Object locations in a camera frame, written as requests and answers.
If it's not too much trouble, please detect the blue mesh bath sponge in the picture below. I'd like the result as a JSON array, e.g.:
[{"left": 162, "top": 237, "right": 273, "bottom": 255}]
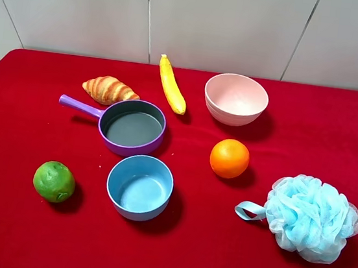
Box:
[{"left": 234, "top": 175, "right": 358, "bottom": 264}]

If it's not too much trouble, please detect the orange fruit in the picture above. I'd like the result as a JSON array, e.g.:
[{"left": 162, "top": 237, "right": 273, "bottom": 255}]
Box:
[{"left": 209, "top": 139, "right": 250, "bottom": 179}]

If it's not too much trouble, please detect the pink bowl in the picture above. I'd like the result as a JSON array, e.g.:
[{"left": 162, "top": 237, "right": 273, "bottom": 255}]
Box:
[{"left": 204, "top": 73, "right": 269, "bottom": 127}]

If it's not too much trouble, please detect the blue bowl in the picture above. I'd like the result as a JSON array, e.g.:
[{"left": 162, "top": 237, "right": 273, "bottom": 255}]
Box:
[{"left": 106, "top": 155, "right": 174, "bottom": 222}]

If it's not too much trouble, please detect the yellow banana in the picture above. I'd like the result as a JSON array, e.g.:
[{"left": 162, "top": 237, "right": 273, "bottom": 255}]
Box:
[{"left": 159, "top": 54, "right": 186, "bottom": 115}]

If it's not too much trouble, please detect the croissant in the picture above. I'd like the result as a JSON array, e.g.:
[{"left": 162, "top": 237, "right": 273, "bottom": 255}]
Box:
[{"left": 82, "top": 75, "right": 140, "bottom": 106}]

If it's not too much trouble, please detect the green citrus fruit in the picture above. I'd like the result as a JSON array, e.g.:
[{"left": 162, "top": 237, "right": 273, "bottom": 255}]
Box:
[{"left": 32, "top": 161, "right": 76, "bottom": 203}]

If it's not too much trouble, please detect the purple toy saucepan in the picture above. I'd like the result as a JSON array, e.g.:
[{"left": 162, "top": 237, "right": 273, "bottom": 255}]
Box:
[{"left": 59, "top": 94, "right": 167, "bottom": 157}]

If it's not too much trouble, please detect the red velvet tablecloth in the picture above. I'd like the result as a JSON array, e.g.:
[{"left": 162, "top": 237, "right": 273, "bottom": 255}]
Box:
[{"left": 0, "top": 49, "right": 358, "bottom": 268}]

